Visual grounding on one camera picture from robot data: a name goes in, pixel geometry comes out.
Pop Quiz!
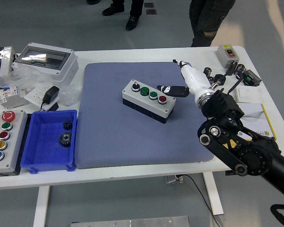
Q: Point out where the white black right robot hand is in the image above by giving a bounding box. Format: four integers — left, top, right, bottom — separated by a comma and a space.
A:
156, 59, 215, 98

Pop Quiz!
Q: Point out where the grey four-button control box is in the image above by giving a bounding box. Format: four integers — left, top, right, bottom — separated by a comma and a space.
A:
122, 79, 177, 125

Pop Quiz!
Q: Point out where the grey five-button control box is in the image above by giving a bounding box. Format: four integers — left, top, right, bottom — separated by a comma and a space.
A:
0, 110, 28, 177

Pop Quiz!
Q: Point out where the black module with green terminal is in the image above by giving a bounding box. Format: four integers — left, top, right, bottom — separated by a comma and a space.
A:
241, 69, 262, 87

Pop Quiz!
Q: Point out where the yellow white cardboard box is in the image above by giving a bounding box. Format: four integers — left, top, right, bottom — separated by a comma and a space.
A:
236, 103, 277, 142

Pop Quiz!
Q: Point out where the grey-blue table mat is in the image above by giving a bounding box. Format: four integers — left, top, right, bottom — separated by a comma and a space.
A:
75, 61, 215, 169

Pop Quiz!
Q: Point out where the white table leg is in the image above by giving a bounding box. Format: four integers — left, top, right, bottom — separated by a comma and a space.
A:
202, 172, 225, 216
33, 185, 50, 227

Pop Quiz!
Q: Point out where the small clear plastic bag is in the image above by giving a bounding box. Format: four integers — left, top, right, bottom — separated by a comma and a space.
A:
59, 84, 83, 107

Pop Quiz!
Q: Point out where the large black bevel gear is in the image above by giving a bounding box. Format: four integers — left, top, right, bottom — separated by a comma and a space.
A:
58, 131, 73, 149

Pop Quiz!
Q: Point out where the black power adapter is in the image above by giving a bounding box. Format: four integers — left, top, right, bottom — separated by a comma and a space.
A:
39, 86, 60, 112

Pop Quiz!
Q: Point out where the blue plastic bin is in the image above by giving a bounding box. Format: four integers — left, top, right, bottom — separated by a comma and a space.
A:
20, 109, 78, 175

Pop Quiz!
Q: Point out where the large clear plastic bag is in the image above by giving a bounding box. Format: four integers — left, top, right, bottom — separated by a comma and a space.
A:
0, 63, 47, 95

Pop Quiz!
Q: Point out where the white circuit breaker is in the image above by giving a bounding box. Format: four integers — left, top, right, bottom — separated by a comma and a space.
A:
0, 86, 21, 104

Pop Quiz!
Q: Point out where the white black wrapped device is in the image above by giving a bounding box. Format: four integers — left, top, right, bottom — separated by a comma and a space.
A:
0, 46, 17, 89

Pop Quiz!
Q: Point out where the grey red-black switch box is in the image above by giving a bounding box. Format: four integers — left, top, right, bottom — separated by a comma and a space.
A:
215, 44, 239, 69

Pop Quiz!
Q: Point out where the white wall switch panel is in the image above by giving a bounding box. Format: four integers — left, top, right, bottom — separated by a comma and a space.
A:
235, 85, 262, 104

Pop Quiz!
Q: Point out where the grey under-table bracket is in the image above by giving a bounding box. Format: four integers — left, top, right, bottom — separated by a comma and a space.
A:
164, 175, 184, 184

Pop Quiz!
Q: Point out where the black floor cable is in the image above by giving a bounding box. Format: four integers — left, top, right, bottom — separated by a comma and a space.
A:
179, 174, 222, 227

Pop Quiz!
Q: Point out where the grey enclosure with clear lid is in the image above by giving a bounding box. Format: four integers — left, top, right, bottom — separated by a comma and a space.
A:
11, 42, 79, 87

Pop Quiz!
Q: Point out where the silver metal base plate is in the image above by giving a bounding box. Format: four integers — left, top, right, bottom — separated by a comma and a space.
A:
70, 215, 191, 227

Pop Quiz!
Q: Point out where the white wall socket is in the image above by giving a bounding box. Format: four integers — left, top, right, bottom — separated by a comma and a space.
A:
24, 87, 60, 112

